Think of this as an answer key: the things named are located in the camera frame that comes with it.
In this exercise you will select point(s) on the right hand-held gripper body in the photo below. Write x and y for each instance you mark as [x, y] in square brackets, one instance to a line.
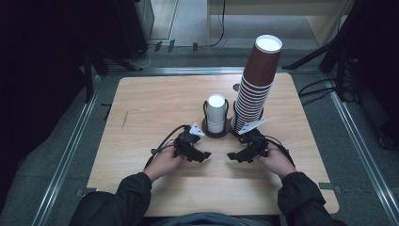
[255, 142]

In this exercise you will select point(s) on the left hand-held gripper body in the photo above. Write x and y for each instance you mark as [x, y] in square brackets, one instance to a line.
[185, 140]

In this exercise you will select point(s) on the dark double cup holder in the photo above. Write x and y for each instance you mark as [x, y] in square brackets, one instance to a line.
[216, 135]

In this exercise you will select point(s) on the stack of white paper cups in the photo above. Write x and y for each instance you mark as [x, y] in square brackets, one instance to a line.
[216, 116]

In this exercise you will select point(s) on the stack of brown paper cups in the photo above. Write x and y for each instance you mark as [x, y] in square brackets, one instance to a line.
[255, 94]

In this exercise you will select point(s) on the person's right hand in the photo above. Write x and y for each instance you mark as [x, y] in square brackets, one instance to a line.
[276, 163]

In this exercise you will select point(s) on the person's left hand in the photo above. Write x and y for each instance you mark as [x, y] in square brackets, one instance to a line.
[163, 163]

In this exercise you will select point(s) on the grey round table grommet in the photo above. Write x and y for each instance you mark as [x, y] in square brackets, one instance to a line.
[236, 87]

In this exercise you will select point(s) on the person's grey clothed torso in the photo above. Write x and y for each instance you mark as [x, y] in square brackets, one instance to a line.
[213, 219]

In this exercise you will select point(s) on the black metal stand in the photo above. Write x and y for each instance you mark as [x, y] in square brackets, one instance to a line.
[89, 78]

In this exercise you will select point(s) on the black cabinet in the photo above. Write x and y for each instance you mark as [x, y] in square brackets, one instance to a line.
[135, 25]

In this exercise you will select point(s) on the black tripod stand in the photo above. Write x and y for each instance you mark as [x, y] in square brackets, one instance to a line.
[342, 47]

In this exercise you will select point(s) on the light wooden furniture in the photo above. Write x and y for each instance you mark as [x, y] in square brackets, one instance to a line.
[276, 8]

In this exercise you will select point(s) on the aluminium floor rail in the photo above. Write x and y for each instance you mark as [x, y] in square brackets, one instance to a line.
[204, 70]
[363, 150]
[62, 163]

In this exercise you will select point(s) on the grey metal table bracket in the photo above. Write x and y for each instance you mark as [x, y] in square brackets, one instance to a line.
[84, 191]
[329, 186]

